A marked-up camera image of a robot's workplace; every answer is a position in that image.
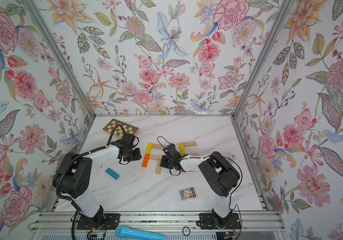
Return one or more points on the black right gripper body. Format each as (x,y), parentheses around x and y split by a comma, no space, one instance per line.
(172,164)

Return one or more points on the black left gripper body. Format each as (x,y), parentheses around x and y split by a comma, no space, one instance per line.
(129,154)

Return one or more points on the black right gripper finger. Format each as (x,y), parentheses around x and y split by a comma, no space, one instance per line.
(174,172)
(164,162)

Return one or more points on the orange block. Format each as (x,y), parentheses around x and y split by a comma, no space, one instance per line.
(145,160)

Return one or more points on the yellow block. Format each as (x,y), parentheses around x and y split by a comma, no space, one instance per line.
(148,149)
(182,149)

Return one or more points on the teal block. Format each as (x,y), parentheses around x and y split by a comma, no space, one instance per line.
(112,173)

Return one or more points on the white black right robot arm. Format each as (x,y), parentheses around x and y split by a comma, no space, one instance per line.
(220,175)

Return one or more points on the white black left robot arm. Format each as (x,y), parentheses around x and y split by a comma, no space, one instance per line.
(71,180)

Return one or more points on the wooden folding chessboard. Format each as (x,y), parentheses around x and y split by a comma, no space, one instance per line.
(121,129)

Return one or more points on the playing card box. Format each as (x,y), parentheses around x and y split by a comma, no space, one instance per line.
(187,194)

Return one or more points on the blue microphone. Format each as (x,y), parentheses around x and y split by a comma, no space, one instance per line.
(125,232)

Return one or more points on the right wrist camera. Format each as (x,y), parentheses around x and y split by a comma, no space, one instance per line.
(170,150)

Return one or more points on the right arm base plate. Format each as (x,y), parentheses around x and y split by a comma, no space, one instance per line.
(211,221)

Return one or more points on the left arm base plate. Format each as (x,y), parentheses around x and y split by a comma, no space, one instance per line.
(107,222)

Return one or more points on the aluminium front rail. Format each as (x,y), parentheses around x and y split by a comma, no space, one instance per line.
(251,221)

